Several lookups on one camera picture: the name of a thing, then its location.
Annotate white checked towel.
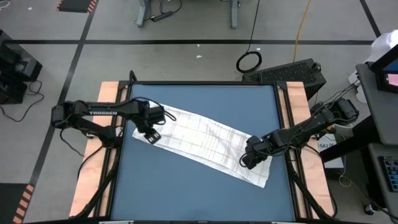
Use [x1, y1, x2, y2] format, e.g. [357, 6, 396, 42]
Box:
[132, 100, 274, 189]

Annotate light wooden side board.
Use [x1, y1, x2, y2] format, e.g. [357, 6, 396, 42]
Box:
[68, 81, 128, 218]
[278, 81, 335, 218]

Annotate white labelled box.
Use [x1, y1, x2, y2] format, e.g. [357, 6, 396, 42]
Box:
[317, 133, 345, 170]

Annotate black perforated computer tower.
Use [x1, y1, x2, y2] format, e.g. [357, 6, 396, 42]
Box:
[241, 58, 327, 101]

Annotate black desk leg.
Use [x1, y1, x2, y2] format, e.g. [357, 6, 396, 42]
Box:
[320, 114, 379, 164]

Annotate grey desk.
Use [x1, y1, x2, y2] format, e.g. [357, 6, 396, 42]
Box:
[356, 62, 398, 146]
[368, 142, 398, 215]

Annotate black power strip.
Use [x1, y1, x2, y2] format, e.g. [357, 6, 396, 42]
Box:
[150, 11, 174, 22]

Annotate grey desk leg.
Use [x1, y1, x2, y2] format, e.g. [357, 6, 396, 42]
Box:
[136, 0, 152, 28]
[229, 0, 241, 30]

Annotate black keypad blue keys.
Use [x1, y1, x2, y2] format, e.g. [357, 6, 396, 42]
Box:
[378, 155, 398, 193]

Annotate black mat orange stripes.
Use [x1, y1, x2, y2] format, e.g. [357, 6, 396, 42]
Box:
[0, 182, 35, 224]
[55, 0, 100, 14]

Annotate black equipment stack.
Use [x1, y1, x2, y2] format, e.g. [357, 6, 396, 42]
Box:
[0, 29, 44, 105]

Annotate black framed display screen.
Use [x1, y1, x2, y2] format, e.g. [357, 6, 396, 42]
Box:
[369, 43, 398, 94]

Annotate white cloth bundle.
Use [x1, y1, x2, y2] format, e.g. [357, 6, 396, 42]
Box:
[365, 29, 398, 65]

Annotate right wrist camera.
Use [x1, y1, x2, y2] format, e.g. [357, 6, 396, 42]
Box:
[239, 151, 261, 170]

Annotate black table frame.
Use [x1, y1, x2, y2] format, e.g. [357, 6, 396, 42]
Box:
[70, 70, 338, 224]

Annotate black coiled cable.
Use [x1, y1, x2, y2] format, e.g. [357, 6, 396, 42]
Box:
[235, 0, 263, 74]

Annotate black floor cable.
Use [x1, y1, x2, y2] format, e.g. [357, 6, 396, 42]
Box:
[0, 80, 45, 123]

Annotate yellow cable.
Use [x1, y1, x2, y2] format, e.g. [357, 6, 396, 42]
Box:
[293, 0, 313, 62]

